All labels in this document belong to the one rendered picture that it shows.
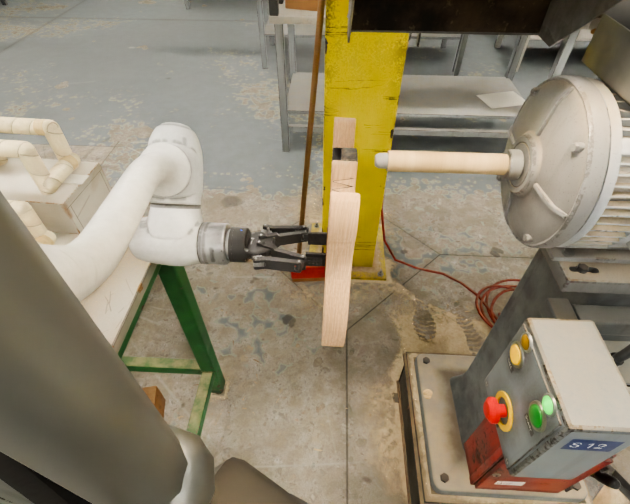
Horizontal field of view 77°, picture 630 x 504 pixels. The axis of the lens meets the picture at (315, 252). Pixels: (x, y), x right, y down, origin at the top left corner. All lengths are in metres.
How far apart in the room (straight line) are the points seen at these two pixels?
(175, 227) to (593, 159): 0.70
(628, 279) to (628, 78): 0.31
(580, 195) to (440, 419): 1.00
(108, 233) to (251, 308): 1.45
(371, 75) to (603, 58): 0.95
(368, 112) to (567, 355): 1.16
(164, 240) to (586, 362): 0.74
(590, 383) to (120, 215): 0.66
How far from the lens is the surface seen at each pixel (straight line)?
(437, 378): 1.51
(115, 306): 0.92
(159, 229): 0.85
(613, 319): 0.84
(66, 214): 0.94
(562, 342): 0.65
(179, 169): 0.80
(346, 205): 0.59
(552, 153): 0.64
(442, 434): 1.44
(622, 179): 0.64
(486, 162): 0.66
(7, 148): 0.94
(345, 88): 1.54
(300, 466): 1.66
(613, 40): 0.68
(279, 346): 1.86
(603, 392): 0.64
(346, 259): 0.67
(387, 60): 1.51
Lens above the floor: 1.60
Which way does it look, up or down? 46 degrees down
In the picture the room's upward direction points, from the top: straight up
